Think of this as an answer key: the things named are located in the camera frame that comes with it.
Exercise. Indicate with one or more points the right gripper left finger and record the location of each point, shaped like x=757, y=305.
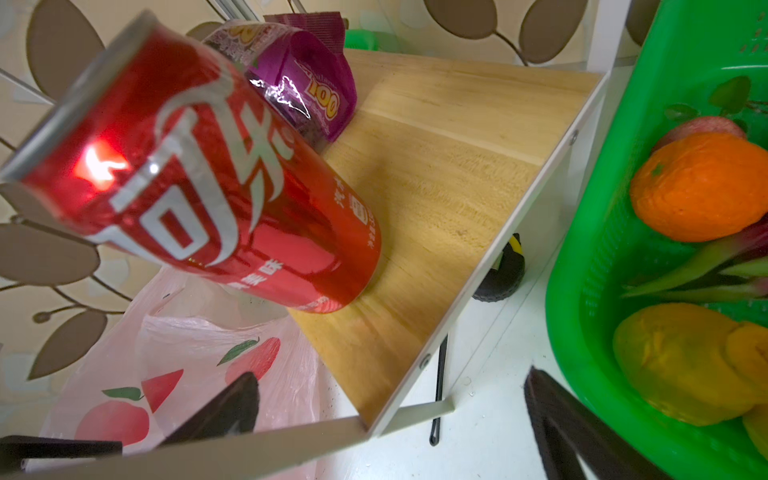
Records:
x=233, y=411

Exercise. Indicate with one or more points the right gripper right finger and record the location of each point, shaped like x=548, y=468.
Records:
x=568, y=435

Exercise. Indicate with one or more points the pink plastic grocery bag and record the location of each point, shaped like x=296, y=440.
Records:
x=180, y=343

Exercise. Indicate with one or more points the red cola can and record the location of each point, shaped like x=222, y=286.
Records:
x=163, y=149

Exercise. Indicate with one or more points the purple snack bag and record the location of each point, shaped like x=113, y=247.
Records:
x=296, y=62

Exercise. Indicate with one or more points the green fruit basket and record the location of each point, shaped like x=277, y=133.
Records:
x=691, y=48

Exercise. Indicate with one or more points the yellow bell pepper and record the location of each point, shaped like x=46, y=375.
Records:
x=693, y=364

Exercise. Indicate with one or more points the black tape measure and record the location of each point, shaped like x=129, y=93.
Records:
x=506, y=274

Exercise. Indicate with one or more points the pink dragon fruit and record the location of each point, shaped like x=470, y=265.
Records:
x=730, y=269

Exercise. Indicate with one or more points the orange tangerine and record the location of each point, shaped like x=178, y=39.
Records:
x=701, y=188

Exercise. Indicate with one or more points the white wooden two-tier shelf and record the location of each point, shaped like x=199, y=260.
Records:
x=454, y=154

